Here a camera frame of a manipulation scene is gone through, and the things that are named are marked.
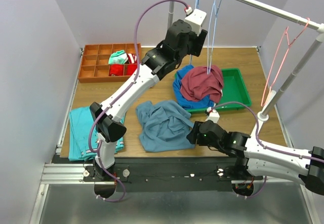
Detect grey-blue tank top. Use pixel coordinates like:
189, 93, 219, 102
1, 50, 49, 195
136, 100, 195, 153

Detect blue wire hanger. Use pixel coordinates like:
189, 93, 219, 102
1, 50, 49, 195
207, 0, 222, 74
189, 0, 199, 65

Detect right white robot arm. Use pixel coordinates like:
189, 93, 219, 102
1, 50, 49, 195
187, 120, 323, 195

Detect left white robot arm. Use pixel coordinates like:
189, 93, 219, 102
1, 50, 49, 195
90, 19, 208, 181

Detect royal blue garment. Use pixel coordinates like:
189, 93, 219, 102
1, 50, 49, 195
172, 64, 215, 110

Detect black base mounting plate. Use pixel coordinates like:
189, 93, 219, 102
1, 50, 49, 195
83, 157, 262, 193

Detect maroon shirt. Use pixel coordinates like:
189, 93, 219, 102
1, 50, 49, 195
180, 65, 224, 103

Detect red white striped sock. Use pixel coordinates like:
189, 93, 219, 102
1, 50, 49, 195
127, 53, 137, 64

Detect green plastic tray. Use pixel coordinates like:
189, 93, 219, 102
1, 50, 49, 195
173, 65, 252, 114

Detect red cloth right compartment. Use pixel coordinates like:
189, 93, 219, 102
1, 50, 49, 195
126, 64, 137, 76

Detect red cloth compartment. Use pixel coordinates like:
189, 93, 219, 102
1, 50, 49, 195
126, 64, 137, 76
109, 64, 124, 77

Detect white clothes rack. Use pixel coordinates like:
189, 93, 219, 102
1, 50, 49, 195
146, 0, 324, 131

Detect mint green sock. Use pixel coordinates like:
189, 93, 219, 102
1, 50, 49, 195
108, 50, 128, 64

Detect red cloth left compartment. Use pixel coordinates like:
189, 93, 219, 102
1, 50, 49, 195
109, 64, 124, 77

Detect orange compartment organizer box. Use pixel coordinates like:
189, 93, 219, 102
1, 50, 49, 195
78, 43, 141, 83

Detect turquoise folded shorts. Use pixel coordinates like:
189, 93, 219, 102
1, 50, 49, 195
68, 106, 127, 162

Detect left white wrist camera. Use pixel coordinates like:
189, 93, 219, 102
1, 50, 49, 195
184, 9, 207, 36

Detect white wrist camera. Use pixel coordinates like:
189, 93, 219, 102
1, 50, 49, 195
206, 107, 220, 123
184, 9, 207, 36

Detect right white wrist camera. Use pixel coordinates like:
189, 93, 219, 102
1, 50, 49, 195
206, 107, 220, 123

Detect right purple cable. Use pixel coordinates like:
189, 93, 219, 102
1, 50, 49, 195
206, 101, 324, 202

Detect purple cable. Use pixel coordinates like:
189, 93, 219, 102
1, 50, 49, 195
87, 0, 193, 202
206, 101, 324, 202

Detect pink wire hanger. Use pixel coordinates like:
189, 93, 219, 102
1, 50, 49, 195
260, 17, 311, 106

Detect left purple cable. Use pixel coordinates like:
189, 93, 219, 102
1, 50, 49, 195
87, 0, 193, 202

